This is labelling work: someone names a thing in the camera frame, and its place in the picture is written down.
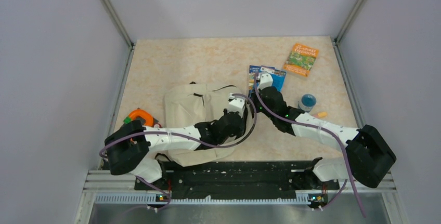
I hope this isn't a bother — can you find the beige canvas backpack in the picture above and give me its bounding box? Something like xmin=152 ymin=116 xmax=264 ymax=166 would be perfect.
xmin=164 ymin=83 xmax=242 ymax=167

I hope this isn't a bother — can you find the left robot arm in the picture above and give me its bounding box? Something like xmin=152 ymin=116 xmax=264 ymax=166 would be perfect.
xmin=99 ymin=107 xmax=256 ymax=189

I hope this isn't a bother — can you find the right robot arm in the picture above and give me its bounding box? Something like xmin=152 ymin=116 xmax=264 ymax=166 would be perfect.
xmin=253 ymin=86 xmax=397 ymax=189

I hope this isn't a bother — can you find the blue and white booklet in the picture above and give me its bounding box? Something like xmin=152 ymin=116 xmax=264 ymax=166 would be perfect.
xmin=248 ymin=65 xmax=261 ymax=98

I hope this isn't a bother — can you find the blue lidded jar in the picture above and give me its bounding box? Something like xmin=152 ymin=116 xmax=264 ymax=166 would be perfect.
xmin=297 ymin=94 xmax=317 ymax=112

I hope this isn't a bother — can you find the orange paperback book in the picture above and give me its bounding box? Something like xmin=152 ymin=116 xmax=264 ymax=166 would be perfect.
xmin=282 ymin=43 xmax=320 ymax=77

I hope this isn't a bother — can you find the pink orange marker pen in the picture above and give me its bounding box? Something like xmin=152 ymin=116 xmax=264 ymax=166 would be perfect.
xmin=314 ymin=111 xmax=328 ymax=118

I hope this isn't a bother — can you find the orange tape dispenser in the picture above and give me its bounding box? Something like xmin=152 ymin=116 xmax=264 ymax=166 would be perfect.
xmin=123 ymin=108 xmax=155 ymax=127

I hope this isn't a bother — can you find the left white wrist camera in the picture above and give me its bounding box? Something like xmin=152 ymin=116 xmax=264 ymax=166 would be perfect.
xmin=227 ymin=94 xmax=245 ymax=116

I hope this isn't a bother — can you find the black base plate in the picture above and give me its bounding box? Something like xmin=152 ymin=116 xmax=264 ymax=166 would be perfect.
xmin=153 ymin=161 xmax=340 ymax=200

